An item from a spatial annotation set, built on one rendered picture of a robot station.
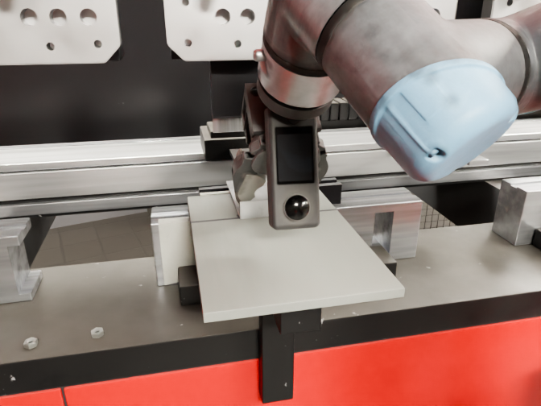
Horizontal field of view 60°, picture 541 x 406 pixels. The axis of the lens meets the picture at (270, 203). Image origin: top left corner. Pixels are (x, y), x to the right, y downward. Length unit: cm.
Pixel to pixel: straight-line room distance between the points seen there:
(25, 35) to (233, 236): 30
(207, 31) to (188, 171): 38
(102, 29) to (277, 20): 26
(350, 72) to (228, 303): 22
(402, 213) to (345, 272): 28
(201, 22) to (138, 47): 56
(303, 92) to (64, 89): 81
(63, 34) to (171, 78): 57
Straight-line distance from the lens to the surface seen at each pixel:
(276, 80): 39
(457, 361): 74
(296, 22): 33
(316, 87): 38
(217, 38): 56
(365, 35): 29
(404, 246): 74
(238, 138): 82
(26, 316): 67
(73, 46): 57
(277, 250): 48
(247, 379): 63
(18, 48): 58
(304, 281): 43
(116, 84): 112
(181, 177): 88
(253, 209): 55
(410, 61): 28
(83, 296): 68
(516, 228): 85
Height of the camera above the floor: 123
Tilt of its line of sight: 23 degrees down
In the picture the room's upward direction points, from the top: straight up
